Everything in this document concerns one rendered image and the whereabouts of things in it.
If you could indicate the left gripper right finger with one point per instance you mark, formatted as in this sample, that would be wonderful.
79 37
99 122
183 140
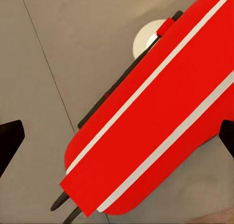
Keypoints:
226 134

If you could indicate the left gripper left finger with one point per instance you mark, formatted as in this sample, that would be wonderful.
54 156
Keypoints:
11 136

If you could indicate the radio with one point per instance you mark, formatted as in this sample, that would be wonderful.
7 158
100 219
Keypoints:
169 102

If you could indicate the coffee table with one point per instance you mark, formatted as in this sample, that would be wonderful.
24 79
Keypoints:
57 60

